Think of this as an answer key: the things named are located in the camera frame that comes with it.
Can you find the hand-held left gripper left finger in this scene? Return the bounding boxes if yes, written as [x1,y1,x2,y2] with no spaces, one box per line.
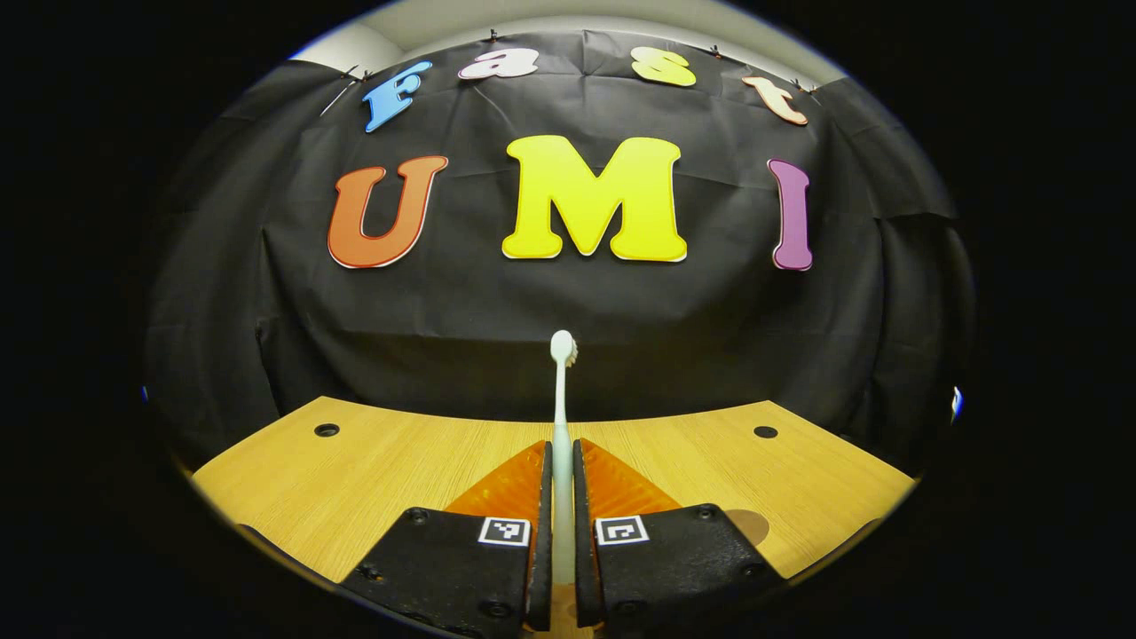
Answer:
[342,439,556,639]

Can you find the wooden desktop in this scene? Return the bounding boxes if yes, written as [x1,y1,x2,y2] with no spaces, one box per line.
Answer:
[191,397,917,639]

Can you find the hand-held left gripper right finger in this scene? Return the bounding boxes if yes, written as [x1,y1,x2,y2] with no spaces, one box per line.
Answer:
[572,438,786,631]

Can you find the black backdrop cloth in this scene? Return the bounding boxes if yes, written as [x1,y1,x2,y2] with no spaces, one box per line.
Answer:
[146,31,977,471]

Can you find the round brown coaster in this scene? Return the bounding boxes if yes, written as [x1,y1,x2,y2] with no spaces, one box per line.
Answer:
[728,508,771,548]

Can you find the white toothbrush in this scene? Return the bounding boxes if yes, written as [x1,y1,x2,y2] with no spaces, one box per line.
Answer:
[548,330,580,587]

